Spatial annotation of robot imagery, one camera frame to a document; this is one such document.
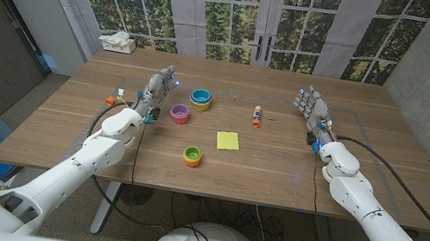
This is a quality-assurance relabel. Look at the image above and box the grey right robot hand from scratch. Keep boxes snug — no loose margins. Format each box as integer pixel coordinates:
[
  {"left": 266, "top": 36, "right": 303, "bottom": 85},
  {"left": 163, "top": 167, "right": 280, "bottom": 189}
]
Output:
[{"left": 286, "top": 82, "right": 343, "bottom": 148}]

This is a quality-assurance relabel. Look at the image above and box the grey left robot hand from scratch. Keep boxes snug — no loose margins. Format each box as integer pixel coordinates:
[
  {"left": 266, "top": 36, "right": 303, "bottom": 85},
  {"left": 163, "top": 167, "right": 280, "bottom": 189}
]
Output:
[{"left": 130, "top": 59, "right": 184, "bottom": 128}]

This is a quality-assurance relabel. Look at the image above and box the glue stick with orange cap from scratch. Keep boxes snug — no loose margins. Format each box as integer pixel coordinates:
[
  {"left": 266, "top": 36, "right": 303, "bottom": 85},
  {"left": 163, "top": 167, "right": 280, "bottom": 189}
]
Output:
[{"left": 250, "top": 105, "right": 264, "bottom": 130}]

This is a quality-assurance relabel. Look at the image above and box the yellow sticky note pad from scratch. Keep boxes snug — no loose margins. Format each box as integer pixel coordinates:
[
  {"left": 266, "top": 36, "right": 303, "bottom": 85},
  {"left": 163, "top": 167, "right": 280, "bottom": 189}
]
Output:
[{"left": 214, "top": 129, "right": 243, "bottom": 154}]

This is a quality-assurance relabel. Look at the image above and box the purple stacking cup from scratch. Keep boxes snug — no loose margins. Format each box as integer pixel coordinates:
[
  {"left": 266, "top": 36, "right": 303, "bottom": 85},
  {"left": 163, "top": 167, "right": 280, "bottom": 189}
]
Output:
[{"left": 168, "top": 102, "right": 191, "bottom": 120}]

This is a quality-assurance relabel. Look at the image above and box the dark blue stacking cup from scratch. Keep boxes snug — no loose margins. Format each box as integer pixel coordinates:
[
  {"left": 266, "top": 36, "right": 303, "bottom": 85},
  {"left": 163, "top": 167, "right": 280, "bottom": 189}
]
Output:
[{"left": 189, "top": 95, "right": 212, "bottom": 107}]

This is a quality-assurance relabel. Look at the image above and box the teal stacking cup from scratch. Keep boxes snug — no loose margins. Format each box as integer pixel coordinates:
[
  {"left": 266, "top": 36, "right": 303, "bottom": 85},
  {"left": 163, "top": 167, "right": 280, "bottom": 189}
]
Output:
[{"left": 189, "top": 87, "right": 214, "bottom": 105}]

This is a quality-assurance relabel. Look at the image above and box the yellow stacking cup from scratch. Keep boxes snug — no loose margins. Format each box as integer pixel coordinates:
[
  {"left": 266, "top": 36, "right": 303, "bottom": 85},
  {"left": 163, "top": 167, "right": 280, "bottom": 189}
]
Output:
[{"left": 188, "top": 97, "right": 212, "bottom": 113}]

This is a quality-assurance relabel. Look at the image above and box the white tissue box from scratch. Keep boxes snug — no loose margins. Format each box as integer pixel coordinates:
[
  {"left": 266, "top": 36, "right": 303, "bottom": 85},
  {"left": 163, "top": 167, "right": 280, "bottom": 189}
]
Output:
[{"left": 100, "top": 35, "right": 138, "bottom": 56}]

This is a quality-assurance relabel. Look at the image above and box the white tissue paper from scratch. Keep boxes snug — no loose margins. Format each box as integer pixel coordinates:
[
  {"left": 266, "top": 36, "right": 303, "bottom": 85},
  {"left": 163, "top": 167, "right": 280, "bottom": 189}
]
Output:
[{"left": 98, "top": 28, "right": 132, "bottom": 48}]

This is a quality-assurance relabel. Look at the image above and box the orange stacking cup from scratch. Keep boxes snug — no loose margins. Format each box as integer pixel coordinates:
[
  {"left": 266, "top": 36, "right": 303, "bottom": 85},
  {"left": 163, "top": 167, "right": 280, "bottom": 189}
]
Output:
[{"left": 180, "top": 153, "right": 203, "bottom": 169}]

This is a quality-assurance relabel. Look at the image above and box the black round disc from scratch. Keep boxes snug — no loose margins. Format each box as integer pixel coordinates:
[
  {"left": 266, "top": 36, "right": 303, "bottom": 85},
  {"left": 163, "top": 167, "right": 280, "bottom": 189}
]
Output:
[{"left": 117, "top": 181, "right": 155, "bottom": 210}]

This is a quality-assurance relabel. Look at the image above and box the printed window backdrop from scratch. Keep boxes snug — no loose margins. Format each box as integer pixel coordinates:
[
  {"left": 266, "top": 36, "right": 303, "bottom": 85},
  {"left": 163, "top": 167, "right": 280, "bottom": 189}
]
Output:
[{"left": 22, "top": 0, "right": 430, "bottom": 96}]

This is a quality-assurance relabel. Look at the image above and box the white table leg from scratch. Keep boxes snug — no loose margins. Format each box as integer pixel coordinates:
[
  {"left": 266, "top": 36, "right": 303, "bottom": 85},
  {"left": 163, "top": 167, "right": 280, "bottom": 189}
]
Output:
[{"left": 88, "top": 178, "right": 122, "bottom": 238}]

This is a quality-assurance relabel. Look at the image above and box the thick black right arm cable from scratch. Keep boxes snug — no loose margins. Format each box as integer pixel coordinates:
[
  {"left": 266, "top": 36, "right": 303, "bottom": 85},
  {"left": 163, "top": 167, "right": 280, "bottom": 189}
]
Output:
[{"left": 318, "top": 134, "right": 430, "bottom": 241}]

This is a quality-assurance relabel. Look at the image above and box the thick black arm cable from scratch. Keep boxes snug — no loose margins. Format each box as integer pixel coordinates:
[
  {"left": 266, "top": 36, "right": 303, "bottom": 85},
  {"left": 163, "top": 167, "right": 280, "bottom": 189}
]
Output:
[
  {"left": 318, "top": 134, "right": 430, "bottom": 241},
  {"left": 72, "top": 95, "right": 187, "bottom": 236}
]

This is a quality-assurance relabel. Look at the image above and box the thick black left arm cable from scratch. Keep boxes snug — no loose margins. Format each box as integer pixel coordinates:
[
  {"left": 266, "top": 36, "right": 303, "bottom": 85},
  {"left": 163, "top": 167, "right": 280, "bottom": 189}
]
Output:
[{"left": 72, "top": 95, "right": 187, "bottom": 236}]

